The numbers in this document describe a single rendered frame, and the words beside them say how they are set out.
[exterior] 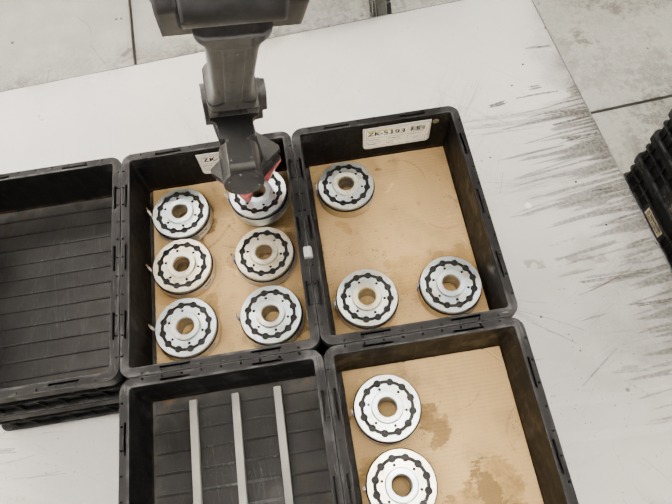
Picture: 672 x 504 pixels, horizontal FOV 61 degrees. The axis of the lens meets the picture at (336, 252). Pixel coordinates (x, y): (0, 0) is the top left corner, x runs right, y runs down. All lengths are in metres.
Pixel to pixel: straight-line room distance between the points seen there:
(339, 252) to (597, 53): 1.77
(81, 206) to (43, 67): 1.60
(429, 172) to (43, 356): 0.75
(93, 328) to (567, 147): 1.02
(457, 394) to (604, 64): 1.83
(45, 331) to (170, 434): 0.29
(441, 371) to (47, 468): 0.71
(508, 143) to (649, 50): 1.41
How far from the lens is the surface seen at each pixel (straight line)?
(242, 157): 0.80
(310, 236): 0.94
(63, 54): 2.76
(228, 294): 1.02
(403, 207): 1.07
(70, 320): 1.10
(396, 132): 1.07
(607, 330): 1.19
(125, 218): 1.02
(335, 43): 1.49
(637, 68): 2.59
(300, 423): 0.94
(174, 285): 1.02
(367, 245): 1.03
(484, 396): 0.96
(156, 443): 0.99
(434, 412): 0.95
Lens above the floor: 1.76
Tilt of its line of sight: 65 degrees down
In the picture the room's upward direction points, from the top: 6 degrees counter-clockwise
